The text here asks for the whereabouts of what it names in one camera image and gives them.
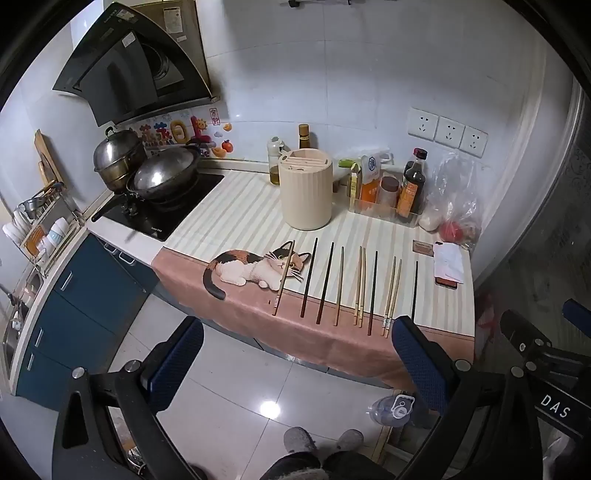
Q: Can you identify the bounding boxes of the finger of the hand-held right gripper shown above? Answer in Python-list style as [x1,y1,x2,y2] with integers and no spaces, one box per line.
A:
[501,310,556,366]
[563,298,591,326]

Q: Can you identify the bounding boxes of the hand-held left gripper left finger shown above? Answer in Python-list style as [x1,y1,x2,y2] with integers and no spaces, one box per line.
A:
[52,316,206,480]

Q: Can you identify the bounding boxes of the beige utensil holder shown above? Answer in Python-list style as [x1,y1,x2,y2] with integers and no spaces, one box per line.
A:
[278,148,334,232]

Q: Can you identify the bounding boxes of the clear plastic bag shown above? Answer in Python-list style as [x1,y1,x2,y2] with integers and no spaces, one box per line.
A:
[418,152,483,250]

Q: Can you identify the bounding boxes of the clear plastic organizer bin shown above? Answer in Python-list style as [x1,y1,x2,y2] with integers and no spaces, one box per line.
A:
[347,185,426,227]

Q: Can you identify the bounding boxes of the white cup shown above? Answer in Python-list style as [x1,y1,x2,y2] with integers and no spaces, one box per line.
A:
[46,217,70,250]

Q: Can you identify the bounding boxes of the white powder bag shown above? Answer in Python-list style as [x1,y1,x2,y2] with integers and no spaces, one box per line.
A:
[418,203,444,232]

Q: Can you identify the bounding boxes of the cat printed tablecloth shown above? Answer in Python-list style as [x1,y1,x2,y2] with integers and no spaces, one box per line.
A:
[151,172,476,391]

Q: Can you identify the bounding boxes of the dark brown chopstick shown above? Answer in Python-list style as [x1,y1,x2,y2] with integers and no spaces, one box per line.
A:
[316,242,334,325]
[368,251,379,336]
[300,237,319,318]

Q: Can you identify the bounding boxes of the white paper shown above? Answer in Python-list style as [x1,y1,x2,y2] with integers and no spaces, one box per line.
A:
[433,242,465,282]

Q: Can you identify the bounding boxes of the stack of white bowls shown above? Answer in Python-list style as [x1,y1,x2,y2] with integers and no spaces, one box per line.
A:
[2,210,29,245]

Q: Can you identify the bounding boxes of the white wall outlet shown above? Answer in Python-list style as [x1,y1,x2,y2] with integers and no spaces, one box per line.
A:
[459,126,489,159]
[407,107,439,141]
[435,116,465,149]

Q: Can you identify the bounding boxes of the dark soy sauce bottle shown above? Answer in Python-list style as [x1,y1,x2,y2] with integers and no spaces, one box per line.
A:
[397,148,428,217]

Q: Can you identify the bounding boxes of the stainless steamer pot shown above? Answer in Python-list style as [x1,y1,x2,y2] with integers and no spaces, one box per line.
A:
[92,126,147,192]

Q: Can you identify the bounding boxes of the yellow box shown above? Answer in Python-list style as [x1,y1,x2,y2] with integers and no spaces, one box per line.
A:
[348,161,364,204]

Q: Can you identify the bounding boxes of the person's dark trousers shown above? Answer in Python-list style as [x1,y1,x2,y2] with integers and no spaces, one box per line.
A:
[263,450,402,480]

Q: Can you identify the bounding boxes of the stainless sink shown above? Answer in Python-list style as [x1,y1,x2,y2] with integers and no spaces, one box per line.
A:
[0,277,38,370]

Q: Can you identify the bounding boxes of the white packet with blue print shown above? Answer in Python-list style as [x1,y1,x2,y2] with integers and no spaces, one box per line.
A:
[360,154,382,185]

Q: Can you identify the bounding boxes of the metal dish rack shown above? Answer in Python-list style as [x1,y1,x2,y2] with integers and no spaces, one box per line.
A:
[2,182,86,278]

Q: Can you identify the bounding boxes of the light brown chopstick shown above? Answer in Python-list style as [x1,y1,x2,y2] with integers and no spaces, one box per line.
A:
[334,246,345,327]
[272,239,296,317]

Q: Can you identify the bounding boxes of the blue kitchen cabinet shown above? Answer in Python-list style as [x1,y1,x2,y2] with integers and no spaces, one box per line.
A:
[11,235,162,411]

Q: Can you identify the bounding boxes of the black range hood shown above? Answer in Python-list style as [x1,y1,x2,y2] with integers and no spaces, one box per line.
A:
[52,2,220,127]

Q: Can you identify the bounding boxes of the wok with steel lid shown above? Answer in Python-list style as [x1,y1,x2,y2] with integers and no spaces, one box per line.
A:
[91,145,204,223]

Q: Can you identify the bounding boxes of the person's grey slipper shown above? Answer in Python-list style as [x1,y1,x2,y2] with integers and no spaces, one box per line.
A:
[283,427,318,455]
[337,429,365,453]

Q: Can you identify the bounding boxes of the wooden cutting board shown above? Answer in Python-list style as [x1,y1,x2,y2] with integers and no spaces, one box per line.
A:
[34,129,65,188]

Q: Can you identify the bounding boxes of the black cooktop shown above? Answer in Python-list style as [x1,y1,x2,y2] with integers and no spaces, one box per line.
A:
[99,173,225,241]

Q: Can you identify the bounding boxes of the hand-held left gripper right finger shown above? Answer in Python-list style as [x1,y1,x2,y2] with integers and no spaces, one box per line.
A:
[392,315,543,480]

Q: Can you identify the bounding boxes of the clear oil bottle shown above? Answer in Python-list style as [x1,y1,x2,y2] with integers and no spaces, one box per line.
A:
[267,136,284,186]

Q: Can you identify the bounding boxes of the light bamboo chopstick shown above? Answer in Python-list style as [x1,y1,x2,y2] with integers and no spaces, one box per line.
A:
[381,256,397,336]
[359,248,367,328]
[386,259,403,339]

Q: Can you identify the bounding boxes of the colourful wall stickers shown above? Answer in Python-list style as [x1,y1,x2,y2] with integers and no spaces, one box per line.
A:
[124,108,234,160]

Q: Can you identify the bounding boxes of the jar with brown lid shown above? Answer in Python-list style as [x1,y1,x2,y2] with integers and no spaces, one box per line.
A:
[379,176,400,209]

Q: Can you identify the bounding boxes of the clear water bottle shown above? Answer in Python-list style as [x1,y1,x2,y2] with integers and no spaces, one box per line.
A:
[369,392,414,428]

